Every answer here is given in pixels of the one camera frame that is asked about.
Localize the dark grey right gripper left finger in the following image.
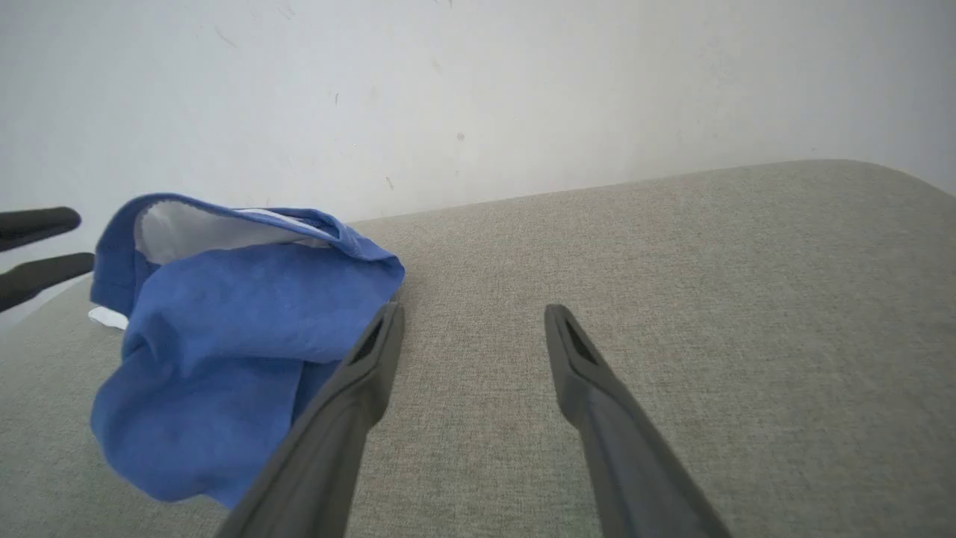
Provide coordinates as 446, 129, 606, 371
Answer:
215, 301, 405, 538

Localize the blue and white garment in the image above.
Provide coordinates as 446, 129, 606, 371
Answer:
88, 192, 406, 510

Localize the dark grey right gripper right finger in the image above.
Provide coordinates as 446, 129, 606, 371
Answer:
544, 303, 733, 538

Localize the grey fabric sofa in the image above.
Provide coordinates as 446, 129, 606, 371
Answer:
0, 158, 956, 538

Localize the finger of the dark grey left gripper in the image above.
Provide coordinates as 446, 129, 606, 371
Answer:
0, 207, 81, 252
0, 253, 96, 313

